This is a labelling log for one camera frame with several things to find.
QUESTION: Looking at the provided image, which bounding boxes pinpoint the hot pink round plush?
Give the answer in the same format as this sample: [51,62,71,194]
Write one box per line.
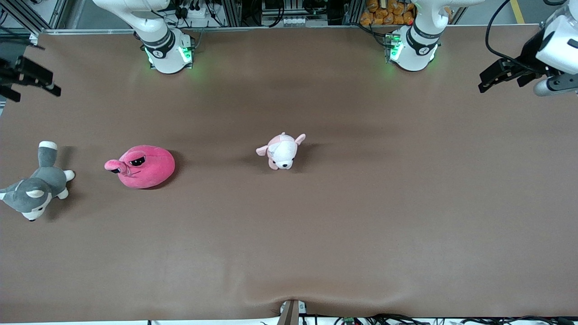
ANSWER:
[104,145,176,190]

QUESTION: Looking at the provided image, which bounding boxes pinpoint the grey white husky plush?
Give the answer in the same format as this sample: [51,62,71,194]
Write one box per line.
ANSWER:
[0,141,76,222]

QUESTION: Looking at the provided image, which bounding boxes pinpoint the orange snack bags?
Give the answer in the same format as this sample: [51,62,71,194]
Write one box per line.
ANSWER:
[360,0,453,26]

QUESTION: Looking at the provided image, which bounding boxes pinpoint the white power strip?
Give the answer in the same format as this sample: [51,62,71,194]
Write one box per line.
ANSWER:
[174,4,213,19]

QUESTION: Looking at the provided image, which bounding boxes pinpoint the pale pink dog plush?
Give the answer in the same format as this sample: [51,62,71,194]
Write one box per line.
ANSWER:
[256,132,307,171]

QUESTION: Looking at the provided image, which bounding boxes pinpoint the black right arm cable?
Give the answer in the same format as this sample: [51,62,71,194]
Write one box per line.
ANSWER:
[0,26,46,51]

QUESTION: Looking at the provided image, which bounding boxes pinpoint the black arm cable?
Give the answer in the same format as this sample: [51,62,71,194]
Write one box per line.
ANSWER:
[0,26,46,51]
[485,0,549,73]

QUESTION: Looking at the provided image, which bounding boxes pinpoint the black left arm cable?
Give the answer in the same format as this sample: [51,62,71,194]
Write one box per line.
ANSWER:
[485,0,549,73]

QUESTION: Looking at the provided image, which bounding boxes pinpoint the aluminium table edge rail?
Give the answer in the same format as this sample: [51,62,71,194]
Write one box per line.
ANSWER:
[40,25,393,35]

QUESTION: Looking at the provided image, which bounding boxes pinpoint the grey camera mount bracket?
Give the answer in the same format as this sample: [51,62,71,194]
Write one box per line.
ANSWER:
[277,299,308,325]

